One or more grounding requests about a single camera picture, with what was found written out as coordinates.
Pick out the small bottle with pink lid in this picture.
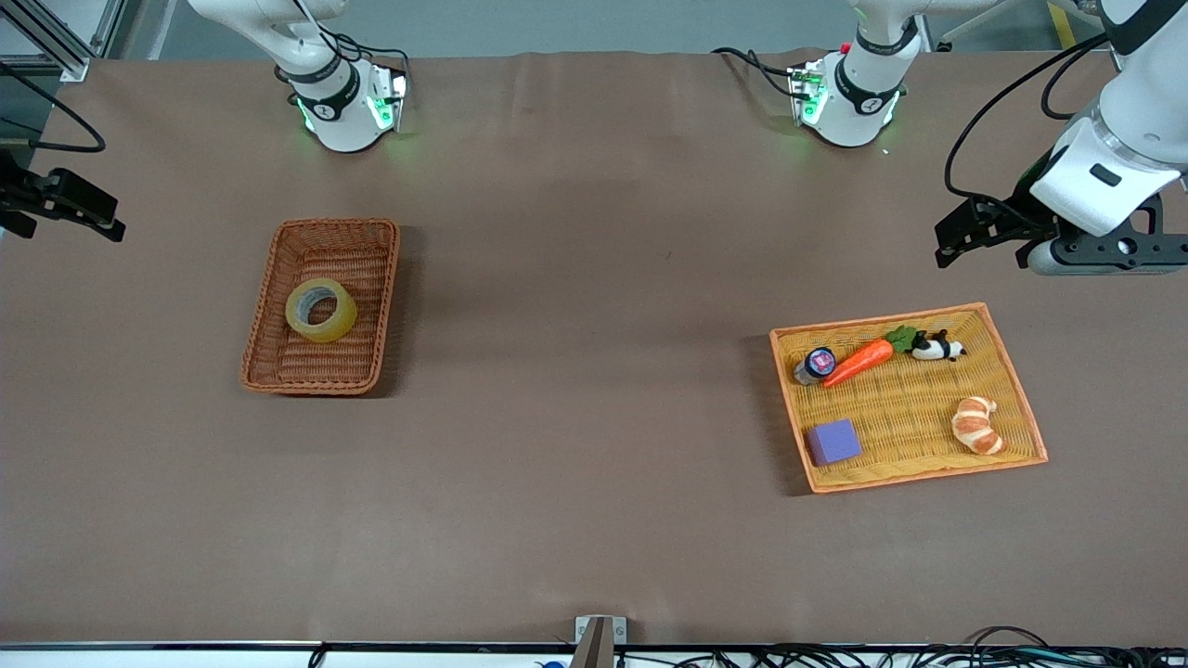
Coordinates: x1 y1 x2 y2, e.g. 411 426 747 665
794 346 838 386

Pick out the brown table cover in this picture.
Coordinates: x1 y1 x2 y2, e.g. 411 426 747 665
0 48 1188 647

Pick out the aluminium frame profile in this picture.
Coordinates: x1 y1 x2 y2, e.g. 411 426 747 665
0 0 127 84

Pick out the purple foam block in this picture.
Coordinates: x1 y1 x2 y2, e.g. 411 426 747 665
805 418 864 468

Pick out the brown wicker basket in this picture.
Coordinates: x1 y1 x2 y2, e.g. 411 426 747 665
240 218 401 397

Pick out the black white panda toy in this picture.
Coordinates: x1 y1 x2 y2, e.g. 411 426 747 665
910 329 968 363

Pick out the metal table edge rail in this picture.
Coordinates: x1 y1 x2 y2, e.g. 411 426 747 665
0 639 1188 651

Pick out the black right arm base cable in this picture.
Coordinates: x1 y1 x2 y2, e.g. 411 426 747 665
329 35 412 81

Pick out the black arm base cable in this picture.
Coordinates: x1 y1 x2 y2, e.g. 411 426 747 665
711 45 801 99
329 35 412 81

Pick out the orange yellow woven tray basket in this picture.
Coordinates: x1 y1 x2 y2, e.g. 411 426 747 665
768 302 1049 495

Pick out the black cable bundle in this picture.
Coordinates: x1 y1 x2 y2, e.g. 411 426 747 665
613 626 1188 668

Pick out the metal bracket at table edge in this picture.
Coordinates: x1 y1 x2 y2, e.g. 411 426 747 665
574 615 628 668

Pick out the toy croissant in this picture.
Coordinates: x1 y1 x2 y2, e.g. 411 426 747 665
951 396 1007 456

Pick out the black left arm base cable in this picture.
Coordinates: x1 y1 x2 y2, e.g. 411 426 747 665
711 45 801 99

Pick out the orange toy carrot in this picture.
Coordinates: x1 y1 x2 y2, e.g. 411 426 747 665
822 324 921 389

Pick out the clear yellowish tape roll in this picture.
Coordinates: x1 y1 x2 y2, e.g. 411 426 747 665
284 276 359 344

